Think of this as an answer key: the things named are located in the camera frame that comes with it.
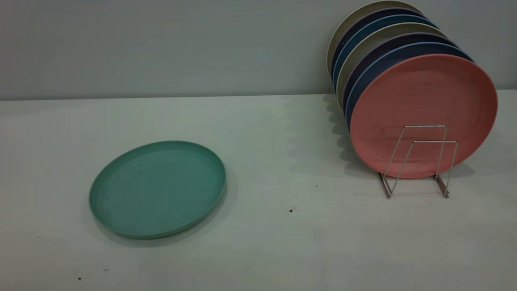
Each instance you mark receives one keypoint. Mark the beige round plate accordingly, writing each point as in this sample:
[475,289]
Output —
[349,22]
[369,42]

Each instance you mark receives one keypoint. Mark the pink round plate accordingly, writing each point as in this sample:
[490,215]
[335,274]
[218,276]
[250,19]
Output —
[420,101]

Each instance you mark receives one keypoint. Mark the dark purple round plate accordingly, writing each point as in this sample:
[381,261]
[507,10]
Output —
[352,30]

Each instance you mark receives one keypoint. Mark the dark navy round plate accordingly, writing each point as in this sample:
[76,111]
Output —
[377,50]

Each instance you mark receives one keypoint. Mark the teal blue round plate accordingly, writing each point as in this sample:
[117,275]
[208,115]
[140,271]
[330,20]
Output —
[359,35]

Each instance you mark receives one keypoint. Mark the green round plate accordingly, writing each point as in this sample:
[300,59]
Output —
[157,190]

